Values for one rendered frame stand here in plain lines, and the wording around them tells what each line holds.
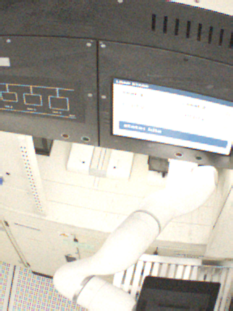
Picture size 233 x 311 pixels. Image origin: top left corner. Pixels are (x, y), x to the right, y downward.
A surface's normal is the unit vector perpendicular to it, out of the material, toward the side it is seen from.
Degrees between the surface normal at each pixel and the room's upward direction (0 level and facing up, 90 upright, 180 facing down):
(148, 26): 90
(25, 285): 0
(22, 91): 90
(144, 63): 90
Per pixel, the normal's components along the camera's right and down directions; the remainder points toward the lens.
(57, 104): -0.18, 0.85
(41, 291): 0.00, -0.50
